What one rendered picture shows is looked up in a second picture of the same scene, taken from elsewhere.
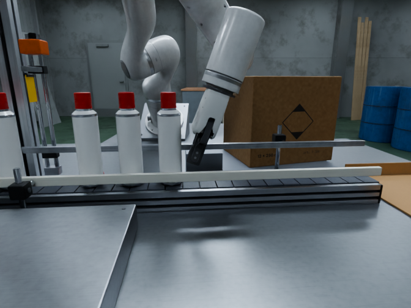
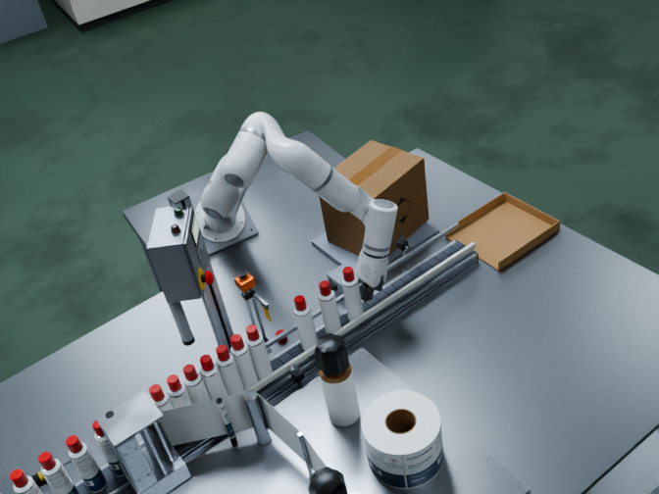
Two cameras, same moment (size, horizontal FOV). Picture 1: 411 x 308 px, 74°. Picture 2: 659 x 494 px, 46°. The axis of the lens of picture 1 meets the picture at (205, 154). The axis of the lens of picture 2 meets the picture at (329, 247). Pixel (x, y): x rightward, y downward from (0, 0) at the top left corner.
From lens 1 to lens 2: 200 cm
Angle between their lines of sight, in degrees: 32
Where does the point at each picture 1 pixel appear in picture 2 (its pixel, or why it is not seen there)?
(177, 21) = not seen: outside the picture
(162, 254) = (397, 365)
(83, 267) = (391, 386)
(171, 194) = (368, 327)
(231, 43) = (384, 230)
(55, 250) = (369, 388)
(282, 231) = (439, 319)
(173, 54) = not seen: hidden behind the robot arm
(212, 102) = (381, 267)
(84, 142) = (310, 326)
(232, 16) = (382, 217)
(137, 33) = (238, 190)
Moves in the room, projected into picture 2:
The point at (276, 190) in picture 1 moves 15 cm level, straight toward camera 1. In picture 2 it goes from (423, 291) to (440, 321)
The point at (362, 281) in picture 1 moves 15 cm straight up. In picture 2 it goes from (486, 330) to (485, 295)
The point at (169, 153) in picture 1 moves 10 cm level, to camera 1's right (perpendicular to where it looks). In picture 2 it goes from (357, 305) to (383, 290)
